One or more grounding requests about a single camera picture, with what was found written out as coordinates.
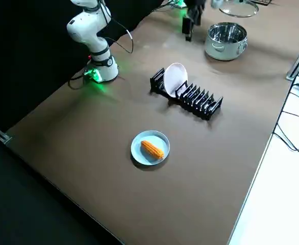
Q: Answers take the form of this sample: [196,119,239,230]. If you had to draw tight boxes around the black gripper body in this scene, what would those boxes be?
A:
[186,0,207,12]

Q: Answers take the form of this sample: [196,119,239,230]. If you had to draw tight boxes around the glass pot lid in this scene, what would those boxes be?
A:
[218,0,260,18]

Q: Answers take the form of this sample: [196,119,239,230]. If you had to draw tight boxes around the orange corn cob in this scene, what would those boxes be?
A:
[140,140,165,161]

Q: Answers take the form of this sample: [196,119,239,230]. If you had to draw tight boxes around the stainless steel pot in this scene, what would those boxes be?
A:
[204,22,248,62]

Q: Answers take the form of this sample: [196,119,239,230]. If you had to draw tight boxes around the white plate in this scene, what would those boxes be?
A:
[163,62,189,99]

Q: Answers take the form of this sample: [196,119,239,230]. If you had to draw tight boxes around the light blue plate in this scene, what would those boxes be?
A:
[130,130,171,166]

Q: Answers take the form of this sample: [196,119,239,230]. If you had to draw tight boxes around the black dish rack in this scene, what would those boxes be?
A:
[149,66,224,121]

